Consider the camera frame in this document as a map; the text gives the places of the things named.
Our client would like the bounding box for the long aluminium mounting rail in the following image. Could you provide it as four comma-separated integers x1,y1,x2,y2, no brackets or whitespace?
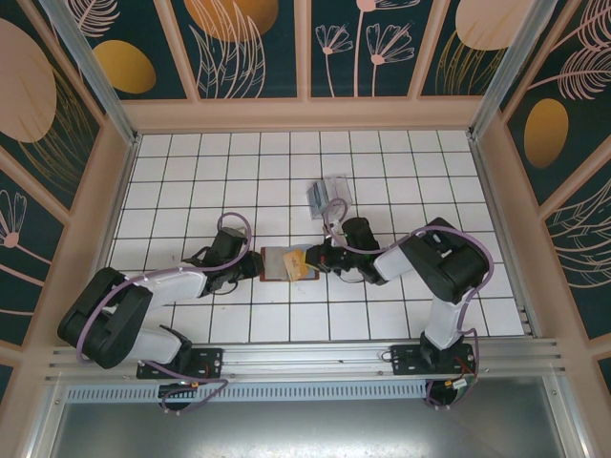
45,337,569,383

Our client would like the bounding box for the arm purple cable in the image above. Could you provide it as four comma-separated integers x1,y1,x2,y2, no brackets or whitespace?
322,198,496,411
75,212,253,417

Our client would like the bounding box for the brown leather card holder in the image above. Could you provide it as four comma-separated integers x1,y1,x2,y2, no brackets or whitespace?
260,244,322,285

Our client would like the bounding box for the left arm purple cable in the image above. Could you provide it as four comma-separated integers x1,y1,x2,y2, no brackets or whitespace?
75,212,253,417

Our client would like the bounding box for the grey-blue card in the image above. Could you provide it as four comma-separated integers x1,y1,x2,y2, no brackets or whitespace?
307,180,331,219

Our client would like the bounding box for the grey metal panel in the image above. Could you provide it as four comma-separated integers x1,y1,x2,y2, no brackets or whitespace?
45,400,581,458

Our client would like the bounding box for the aluminium corner post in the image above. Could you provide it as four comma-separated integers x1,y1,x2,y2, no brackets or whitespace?
40,0,140,147
469,0,559,140

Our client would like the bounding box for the grey slotted cable duct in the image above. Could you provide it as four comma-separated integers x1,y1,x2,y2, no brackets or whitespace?
64,384,431,403

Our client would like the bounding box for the arm base controller board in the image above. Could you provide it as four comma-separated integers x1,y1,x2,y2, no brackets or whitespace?
426,376,479,412
157,379,214,417

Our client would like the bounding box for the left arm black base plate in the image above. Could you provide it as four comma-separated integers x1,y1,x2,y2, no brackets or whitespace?
136,346,225,381

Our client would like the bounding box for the clear acrylic card stand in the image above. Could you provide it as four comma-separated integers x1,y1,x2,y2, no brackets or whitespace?
305,175,355,221

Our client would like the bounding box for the gold card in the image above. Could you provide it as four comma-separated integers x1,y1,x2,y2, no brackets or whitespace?
281,246,307,283

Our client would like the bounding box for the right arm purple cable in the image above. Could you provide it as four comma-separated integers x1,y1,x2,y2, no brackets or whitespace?
322,198,496,411

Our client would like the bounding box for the aluminium side rail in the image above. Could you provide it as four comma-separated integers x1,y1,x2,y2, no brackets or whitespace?
470,137,543,341
75,135,140,344

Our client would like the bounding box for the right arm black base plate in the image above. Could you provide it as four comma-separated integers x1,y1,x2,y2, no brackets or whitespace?
390,342,478,379

